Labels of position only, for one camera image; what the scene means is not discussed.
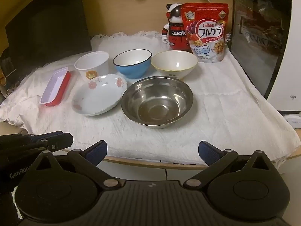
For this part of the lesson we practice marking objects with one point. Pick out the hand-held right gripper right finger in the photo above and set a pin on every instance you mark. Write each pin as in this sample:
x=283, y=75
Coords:
x=208, y=154

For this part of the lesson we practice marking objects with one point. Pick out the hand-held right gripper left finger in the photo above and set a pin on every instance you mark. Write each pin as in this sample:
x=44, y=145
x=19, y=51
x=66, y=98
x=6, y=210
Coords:
x=96, y=153

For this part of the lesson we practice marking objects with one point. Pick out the stainless steel bowl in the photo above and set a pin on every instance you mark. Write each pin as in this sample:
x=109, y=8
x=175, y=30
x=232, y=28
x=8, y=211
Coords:
x=156, y=101

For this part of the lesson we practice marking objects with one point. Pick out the blue enamel bowl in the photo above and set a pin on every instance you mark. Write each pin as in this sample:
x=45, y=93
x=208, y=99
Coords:
x=132, y=62

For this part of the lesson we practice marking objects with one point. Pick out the black monitor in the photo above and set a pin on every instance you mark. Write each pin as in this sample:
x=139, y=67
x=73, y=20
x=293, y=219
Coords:
x=47, y=28

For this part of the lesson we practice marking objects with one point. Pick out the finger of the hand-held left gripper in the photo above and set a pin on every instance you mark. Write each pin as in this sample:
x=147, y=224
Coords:
x=28, y=151
x=58, y=139

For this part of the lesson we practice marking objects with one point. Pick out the red and black robot figure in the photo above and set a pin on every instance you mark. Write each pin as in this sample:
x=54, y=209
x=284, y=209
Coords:
x=174, y=33

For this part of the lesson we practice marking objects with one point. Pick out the white plastic bowl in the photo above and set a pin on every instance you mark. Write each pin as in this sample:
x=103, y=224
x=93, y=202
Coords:
x=94, y=64

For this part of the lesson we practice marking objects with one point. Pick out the red and white rectangular tray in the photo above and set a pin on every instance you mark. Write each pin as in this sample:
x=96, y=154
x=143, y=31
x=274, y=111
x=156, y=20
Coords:
x=55, y=87

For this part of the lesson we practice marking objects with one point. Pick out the white cloth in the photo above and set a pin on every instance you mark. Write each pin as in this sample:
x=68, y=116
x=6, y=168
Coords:
x=223, y=103

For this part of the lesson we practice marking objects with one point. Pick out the red cereal bag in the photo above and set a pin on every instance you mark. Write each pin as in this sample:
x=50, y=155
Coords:
x=207, y=33

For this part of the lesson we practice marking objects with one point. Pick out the white floral plate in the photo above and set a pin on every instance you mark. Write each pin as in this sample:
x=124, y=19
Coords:
x=97, y=95

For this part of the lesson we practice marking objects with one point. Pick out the cream ceramic bowl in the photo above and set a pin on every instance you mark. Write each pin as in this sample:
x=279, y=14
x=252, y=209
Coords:
x=174, y=64

